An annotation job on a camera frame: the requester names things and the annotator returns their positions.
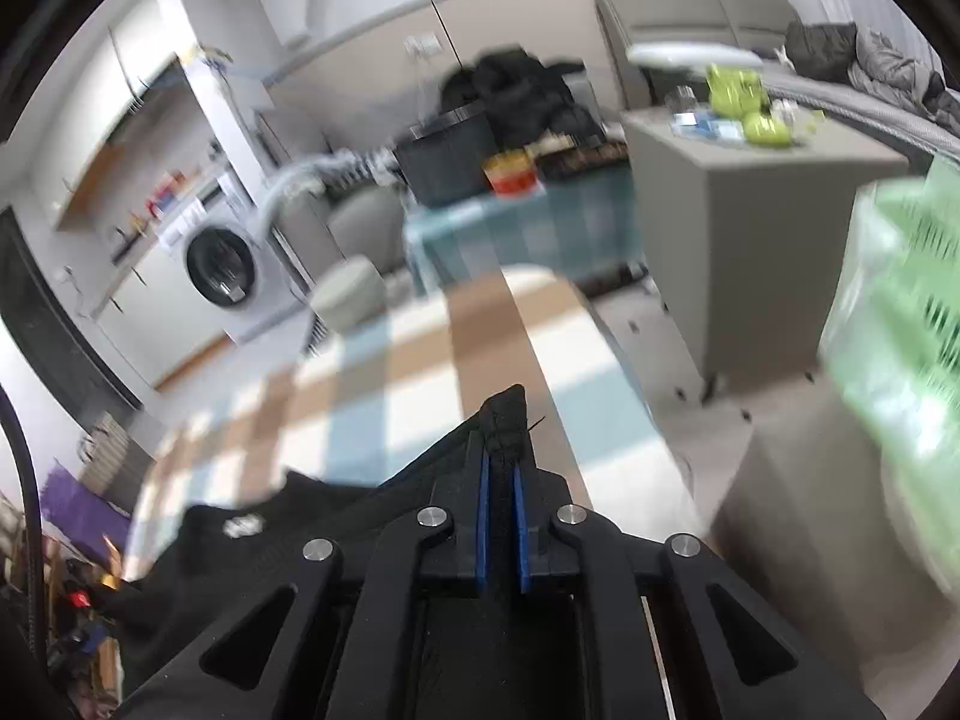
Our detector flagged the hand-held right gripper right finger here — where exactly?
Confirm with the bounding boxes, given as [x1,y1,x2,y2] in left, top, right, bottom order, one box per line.
[510,463,886,720]

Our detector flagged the pile of black clothes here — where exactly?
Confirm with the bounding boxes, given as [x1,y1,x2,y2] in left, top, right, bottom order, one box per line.
[439,49,605,147]

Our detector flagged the grey flexible hose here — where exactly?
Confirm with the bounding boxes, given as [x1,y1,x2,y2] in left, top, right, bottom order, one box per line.
[255,150,398,233]

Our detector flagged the checkered table cloth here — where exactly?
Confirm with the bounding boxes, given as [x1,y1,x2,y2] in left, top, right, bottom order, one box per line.
[124,266,710,586]

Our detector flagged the white wall cabinet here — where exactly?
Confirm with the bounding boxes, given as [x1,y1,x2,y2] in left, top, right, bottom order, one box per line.
[52,30,188,233]

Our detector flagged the pile of grey clothes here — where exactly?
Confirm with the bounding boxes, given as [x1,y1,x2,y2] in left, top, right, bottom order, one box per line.
[784,19,960,128]

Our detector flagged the black door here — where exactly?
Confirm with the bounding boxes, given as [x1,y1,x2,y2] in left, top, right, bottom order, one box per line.
[0,206,143,410]

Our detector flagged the white round stool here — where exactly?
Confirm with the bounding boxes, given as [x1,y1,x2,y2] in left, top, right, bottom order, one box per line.
[309,255,387,335]

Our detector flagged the purple bag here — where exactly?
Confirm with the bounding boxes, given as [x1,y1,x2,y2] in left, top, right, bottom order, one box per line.
[41,465,132,541]

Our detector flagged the black sweater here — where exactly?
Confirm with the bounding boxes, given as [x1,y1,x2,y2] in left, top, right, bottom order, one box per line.
[112,384,593,720]

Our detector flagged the beige wall cupboard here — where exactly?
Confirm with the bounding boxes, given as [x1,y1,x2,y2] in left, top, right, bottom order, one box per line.
[270,0,796,151]

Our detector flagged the green plastic basket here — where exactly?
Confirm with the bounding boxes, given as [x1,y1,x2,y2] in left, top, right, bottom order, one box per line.
[817,157,960,593]

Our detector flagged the black cable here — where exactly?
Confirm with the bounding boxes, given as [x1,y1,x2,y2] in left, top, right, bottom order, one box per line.
[0,382,50,661]

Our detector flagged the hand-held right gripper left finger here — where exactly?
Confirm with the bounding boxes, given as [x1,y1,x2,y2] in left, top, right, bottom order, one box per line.
[112,431,492,720]

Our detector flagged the tall grey cabinet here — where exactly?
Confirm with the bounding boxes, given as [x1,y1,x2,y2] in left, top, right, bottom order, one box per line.
[621,101,912,398]

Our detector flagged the white flat board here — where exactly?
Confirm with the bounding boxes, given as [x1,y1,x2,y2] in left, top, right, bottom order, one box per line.
[626,41,762,72]

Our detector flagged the teal checked tablecloth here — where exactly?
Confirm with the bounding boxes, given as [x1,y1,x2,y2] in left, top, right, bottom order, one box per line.
[403,165,646,293]

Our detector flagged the metal shoe rack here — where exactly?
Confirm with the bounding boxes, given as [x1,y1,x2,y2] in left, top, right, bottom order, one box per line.
[0,495,125,698]

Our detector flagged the white base cabinet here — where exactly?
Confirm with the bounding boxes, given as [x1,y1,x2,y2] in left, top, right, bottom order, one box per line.
[90,236,241,391]

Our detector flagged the red box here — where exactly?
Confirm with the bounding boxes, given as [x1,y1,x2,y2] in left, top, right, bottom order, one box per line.
[484,151,542,197]

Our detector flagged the low grey cabinet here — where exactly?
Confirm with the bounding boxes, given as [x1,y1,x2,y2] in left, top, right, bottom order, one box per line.
[709,382,960,691]

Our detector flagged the white washing machine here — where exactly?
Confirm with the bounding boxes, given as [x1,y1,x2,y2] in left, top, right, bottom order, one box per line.
[154,172,316,346]

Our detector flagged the grey armchair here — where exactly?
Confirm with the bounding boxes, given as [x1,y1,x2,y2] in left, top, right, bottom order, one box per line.
[326,184,413,275]

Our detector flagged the striped woven basket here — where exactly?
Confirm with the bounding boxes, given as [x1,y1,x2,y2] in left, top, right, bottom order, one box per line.
[79,412,162,518]

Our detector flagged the black storage box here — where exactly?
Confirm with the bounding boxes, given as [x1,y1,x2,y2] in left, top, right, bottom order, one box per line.
[394,109,500,207]

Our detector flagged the lime green bag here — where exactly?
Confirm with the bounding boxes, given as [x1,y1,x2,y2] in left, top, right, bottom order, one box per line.
[705,64,796,148]

